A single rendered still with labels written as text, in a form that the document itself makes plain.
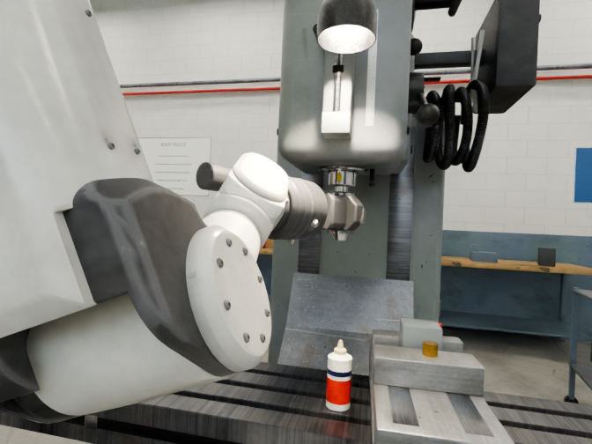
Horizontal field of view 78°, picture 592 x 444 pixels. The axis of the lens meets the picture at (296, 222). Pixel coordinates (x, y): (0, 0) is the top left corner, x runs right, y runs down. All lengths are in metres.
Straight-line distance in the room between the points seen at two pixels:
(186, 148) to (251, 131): 1.01
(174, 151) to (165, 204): 5.56
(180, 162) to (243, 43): 1.90
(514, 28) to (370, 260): 0.61
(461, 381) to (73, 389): 0.50
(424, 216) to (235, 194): 0.72
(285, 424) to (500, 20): 0.88
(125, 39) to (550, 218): 6.31
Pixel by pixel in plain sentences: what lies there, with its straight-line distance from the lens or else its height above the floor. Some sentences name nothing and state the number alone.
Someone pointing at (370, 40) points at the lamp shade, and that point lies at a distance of 0.52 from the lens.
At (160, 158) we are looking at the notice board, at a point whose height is 2.07.
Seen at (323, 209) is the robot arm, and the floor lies 1.23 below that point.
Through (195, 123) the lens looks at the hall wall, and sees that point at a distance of 5.67.
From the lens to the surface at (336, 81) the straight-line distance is 0.55.
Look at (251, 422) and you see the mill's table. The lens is 0.63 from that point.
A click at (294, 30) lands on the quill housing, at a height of 1.51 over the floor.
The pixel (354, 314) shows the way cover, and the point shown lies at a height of 0.98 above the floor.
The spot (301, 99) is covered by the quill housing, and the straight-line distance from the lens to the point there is 0.59.
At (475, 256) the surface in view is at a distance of 4.33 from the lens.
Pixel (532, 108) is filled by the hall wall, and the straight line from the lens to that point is 5.34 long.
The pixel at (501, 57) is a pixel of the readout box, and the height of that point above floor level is 1.58.
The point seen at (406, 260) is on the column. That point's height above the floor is 1.13.
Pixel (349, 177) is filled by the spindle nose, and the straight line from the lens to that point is 0.62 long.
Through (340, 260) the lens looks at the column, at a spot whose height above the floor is 1.12.
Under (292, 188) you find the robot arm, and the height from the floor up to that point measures 1.26.
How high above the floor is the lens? 1.21
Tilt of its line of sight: level
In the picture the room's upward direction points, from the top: 3 degrees clockwise
